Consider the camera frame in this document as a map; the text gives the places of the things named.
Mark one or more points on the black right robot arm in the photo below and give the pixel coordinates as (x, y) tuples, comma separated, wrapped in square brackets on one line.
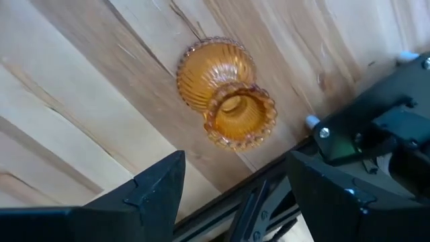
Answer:
[(413, 168)]

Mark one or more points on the black aluminium table frame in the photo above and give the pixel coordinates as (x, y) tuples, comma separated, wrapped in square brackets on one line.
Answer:
[(221, 208)]

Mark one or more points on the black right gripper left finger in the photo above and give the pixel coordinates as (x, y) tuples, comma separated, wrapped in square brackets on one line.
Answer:
[(117, 218)]

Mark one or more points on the gold vase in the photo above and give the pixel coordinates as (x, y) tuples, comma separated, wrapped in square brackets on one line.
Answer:
[(208, 74)]

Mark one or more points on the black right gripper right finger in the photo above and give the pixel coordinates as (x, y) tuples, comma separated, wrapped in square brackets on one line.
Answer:
[(336, 208)]

